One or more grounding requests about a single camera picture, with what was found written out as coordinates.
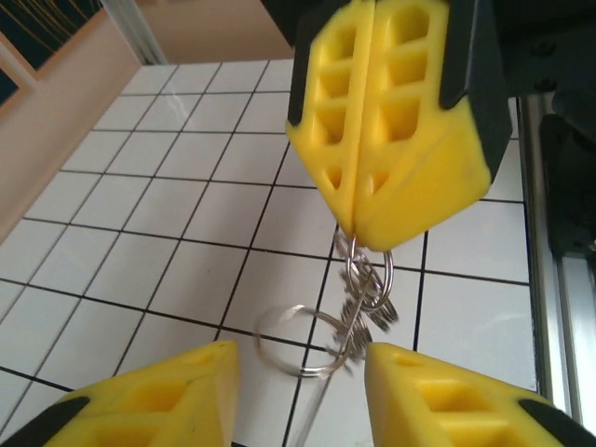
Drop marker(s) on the aluminium profile rail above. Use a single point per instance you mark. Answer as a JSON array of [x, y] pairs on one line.
[[545, 326]]

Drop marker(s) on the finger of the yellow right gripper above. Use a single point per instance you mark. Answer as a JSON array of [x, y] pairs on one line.
[[321, 139], [433, 177]]

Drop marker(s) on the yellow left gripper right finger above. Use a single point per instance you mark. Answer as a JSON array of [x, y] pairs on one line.
[[442, 410]]

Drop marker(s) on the aluminium corner post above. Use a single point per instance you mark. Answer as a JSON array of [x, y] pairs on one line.
[[139, 32]]

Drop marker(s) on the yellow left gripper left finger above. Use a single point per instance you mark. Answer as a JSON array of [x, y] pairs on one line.
[[153, 400]]

